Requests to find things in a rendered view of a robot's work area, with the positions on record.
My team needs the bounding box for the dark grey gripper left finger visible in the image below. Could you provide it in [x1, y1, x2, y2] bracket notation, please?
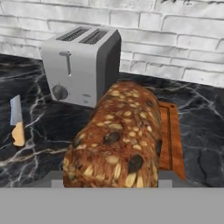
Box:
[26, 170, 65, 189]

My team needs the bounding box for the knife with wooden handle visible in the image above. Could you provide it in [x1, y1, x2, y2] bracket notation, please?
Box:
[10, 94, 26, 148]

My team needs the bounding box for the brown wooden cutting board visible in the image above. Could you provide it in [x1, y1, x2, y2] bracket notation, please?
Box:
[157, 100, 186, 182]

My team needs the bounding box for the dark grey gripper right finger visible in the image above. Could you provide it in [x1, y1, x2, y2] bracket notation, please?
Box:
[157, 170, 205, 189]

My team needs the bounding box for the silver toaster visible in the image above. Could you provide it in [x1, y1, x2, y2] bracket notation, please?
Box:
[40, 25, 123, 109]

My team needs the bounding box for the brown seeded bread loaf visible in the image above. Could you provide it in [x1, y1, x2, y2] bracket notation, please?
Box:
[62, 80, 163, 189]

